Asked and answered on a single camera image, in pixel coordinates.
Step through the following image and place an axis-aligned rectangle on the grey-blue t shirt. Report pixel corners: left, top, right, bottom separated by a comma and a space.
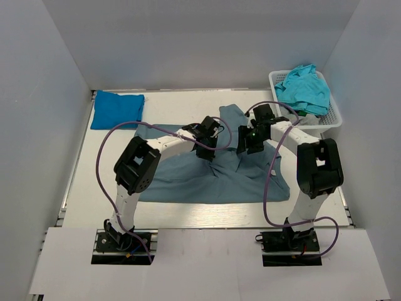
140, 104, 290, 204

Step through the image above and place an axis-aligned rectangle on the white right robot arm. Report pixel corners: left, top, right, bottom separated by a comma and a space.
237, 101, 344, 234

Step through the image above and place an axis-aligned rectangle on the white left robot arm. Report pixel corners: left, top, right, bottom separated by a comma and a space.
107, 116, 220, 235

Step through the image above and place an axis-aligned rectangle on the green garment in basket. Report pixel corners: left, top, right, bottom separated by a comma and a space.
295, 110, 308, 117

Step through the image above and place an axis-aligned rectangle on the crumpled turquoise t shirt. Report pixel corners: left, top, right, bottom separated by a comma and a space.
274, 64, 330, 116

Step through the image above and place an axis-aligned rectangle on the white plastic basket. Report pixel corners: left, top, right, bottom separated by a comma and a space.
268, 70, 343, 137

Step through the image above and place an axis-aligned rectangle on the folded bright blue t shirt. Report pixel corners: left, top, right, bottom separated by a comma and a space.
90, 90, 145, 130

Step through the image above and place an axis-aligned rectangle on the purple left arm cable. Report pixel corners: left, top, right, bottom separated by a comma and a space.
95, 116, 233, 264

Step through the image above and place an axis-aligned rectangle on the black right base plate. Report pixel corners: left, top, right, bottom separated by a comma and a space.
255, 231, 322, 267

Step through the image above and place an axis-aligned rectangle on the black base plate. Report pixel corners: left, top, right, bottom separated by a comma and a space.
91, 230, 151, 266
255, 231, 322, 267

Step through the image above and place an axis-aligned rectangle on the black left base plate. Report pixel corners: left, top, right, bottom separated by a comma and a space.
91, 230, 151, 266

